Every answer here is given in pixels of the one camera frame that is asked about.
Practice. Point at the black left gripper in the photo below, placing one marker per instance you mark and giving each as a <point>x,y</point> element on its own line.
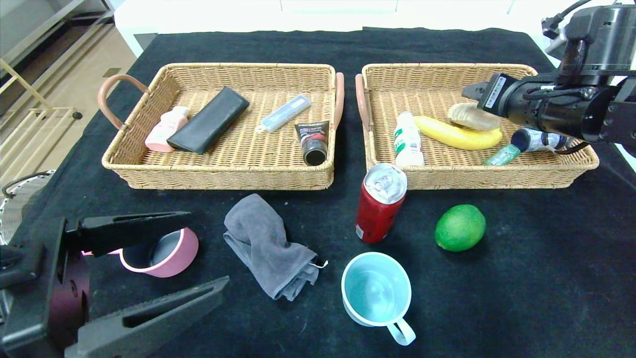
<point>46,293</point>

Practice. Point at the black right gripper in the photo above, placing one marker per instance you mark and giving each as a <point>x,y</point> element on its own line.
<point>493,94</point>

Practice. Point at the striped bread loaf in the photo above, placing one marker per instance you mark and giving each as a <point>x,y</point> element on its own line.
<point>469,117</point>

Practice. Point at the green lime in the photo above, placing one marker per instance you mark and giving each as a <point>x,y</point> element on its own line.
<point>459,227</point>

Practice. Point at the red soda can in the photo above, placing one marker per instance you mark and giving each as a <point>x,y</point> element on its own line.
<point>377,214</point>

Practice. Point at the pink saucepan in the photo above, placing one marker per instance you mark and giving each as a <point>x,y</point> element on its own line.
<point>184,248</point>

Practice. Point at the yellow banana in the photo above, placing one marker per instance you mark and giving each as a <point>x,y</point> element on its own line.
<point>447,134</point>

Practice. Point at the small green packet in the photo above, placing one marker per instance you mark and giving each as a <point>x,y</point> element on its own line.
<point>502,155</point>

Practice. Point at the clear bottle with dark cap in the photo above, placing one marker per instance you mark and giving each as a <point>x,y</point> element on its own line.
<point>529,141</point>

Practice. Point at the white yogurt drink bottle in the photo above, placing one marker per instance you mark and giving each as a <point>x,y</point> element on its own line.
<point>408,143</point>

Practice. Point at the grey towel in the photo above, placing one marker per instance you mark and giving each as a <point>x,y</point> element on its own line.
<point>263,243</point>

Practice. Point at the small pink bottle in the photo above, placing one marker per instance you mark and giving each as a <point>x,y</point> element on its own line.
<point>166,131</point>

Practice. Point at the black leather case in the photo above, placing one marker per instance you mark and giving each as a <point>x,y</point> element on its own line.
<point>208,121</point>

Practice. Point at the black cosmetic tube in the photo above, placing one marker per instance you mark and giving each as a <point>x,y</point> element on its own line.
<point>313,138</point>

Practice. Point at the clear blue plastic case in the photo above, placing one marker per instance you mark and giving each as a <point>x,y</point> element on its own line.
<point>285,113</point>

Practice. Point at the black tablecloth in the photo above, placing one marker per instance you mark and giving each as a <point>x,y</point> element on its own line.
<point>521,288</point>

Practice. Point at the light blue mug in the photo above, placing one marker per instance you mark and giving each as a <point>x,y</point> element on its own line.
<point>377,293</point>

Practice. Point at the light wooden rack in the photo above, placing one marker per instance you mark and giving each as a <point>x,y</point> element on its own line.
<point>20,78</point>

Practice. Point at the grey metal shelf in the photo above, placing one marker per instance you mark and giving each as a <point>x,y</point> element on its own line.
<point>49,25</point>

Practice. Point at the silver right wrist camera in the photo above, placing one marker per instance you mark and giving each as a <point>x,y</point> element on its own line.
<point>557,40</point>

